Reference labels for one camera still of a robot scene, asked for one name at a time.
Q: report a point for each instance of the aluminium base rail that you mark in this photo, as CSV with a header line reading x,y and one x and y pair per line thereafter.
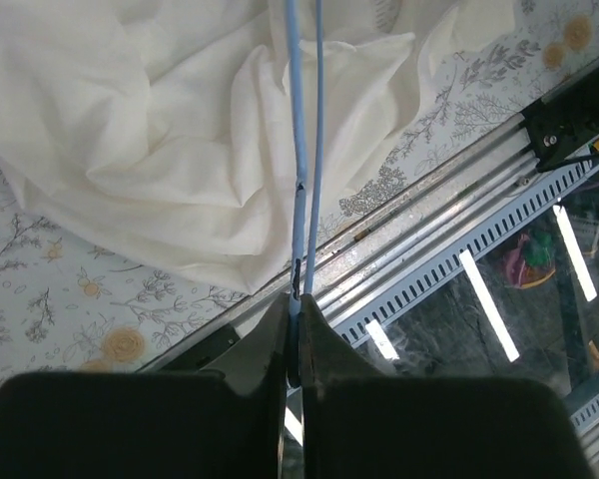
x,y
499,188

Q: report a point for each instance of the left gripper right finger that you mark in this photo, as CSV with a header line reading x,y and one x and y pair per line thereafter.
x,y
360,423

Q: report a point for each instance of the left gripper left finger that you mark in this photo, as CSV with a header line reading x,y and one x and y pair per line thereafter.
x,y
223,421

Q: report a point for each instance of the white shirt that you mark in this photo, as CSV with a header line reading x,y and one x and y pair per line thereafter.
x,y
162,130

